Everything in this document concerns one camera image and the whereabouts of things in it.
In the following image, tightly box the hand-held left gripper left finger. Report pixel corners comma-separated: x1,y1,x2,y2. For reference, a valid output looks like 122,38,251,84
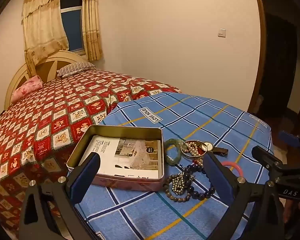
19,152,101,240

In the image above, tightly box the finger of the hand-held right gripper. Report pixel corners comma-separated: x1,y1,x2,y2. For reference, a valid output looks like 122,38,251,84
277,131,300,155
251,145,290,178

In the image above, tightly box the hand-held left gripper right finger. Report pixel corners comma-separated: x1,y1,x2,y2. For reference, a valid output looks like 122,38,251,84
203,152,285,240

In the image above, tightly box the pink plastic bangle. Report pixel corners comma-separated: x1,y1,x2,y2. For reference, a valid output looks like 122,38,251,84
221,162,244,177

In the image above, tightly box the dark blue bead bracelet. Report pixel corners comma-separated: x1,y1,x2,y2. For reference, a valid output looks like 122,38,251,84
181,164,217,200

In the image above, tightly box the metal tin box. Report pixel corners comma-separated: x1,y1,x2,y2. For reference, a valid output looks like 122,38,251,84
66,124,164,188

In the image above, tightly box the grey stone bead bracelet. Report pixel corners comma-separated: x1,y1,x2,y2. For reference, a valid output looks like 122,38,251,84
163,174,194,202

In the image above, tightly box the printed booklet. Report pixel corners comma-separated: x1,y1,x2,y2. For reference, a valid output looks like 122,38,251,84
79,135,162,179

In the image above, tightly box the green jade bangle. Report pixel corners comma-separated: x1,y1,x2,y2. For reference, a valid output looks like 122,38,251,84
164,139,184,165

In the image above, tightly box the red bear print bedspread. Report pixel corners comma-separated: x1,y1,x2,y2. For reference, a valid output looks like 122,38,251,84
0,69,182,233

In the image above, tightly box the dark wooden door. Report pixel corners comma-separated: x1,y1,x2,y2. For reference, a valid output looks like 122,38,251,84
260,12,298,120

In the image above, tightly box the blue plaid cloth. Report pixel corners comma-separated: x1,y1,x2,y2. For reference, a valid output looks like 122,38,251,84
74,92,274,240

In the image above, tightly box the pink floral pillow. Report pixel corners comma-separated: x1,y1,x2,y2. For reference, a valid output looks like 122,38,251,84
11,75,43,103

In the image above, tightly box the striped pillow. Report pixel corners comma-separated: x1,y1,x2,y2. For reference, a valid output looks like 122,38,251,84
57,62,96,78

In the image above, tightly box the cream wooden headboard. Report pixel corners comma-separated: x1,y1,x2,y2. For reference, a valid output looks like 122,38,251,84
4,50,95,110

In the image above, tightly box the narrow yellow floral curtain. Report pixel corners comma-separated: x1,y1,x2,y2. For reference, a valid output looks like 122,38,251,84
81,0,103,61

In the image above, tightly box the window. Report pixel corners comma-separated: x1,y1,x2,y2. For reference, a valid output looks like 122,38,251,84
60,0,87,55

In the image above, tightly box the wide yellow floral curtain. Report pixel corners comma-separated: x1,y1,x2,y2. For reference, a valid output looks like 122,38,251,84
21,0,70,67

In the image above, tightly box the white pearl bracelet in ring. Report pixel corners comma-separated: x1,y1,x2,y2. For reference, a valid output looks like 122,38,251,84
181,141,207,158

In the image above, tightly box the gold metal bead bracelet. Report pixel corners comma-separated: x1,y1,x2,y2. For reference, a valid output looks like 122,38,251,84
170,172,190,195

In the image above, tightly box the brown wooden door frame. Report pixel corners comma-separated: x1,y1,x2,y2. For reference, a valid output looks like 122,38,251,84
247,0,267,113

